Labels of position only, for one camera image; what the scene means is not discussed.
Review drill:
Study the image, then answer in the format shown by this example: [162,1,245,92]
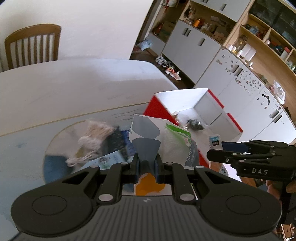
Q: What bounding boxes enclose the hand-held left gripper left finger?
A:
[61,155,140,204]

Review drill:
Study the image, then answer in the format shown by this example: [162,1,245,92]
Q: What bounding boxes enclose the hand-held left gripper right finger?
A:
[155,154,234,204]

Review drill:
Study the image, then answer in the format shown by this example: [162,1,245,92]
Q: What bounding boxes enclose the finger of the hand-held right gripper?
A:
[221,140,289,153]
[206,150,250,163]

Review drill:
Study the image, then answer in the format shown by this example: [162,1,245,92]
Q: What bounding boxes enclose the white grey snack bag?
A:
[128,114,199,196]

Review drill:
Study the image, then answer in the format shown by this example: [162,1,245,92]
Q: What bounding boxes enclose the small teal box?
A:
[79,150,126,172]

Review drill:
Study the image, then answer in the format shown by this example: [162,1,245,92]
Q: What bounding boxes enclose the red cardboard box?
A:
[143,88,244,168]

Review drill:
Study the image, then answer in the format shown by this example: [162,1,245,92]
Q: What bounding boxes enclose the person's right forearm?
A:
[266,179,281,198]

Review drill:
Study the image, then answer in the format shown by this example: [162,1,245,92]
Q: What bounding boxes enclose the white marble desktop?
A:
[0,58,234,241]

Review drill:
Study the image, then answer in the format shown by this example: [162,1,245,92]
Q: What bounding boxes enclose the crumpled dark foil wrapper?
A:
[186,119,205,130]

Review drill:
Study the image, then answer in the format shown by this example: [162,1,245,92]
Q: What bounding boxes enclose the white sticker-covered cabinet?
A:
[194,47,296,144]

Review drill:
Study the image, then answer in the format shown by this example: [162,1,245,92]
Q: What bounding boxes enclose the bag of white beads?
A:
[77,119,116,153]

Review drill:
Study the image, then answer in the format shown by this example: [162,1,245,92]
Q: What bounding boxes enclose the crumpled white plastic bag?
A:
[270,81,286,105]

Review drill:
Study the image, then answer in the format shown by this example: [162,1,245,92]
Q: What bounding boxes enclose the navy cloth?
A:
[43,155,72,183]

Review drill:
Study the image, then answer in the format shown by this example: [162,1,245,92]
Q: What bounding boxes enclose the white plastic containers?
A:
[240,43,257,61]

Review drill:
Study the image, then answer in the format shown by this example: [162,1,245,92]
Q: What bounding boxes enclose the row of sneakers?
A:
[155,56,182,80]

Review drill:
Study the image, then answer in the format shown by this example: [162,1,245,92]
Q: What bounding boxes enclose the grey two-door cabinet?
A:
[162,20,222,84]

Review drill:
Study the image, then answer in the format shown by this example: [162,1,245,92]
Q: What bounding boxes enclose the wooden shelf unit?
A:
[148,0,296,77]

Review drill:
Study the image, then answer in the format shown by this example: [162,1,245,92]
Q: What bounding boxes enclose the blue white plastic bag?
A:
[136,39,154,50]

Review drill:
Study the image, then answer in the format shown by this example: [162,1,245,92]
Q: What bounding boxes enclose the green cardboard box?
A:
[159,21,175,40]

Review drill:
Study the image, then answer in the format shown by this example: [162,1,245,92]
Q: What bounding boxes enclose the wooden chair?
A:
[5,24,62,70]

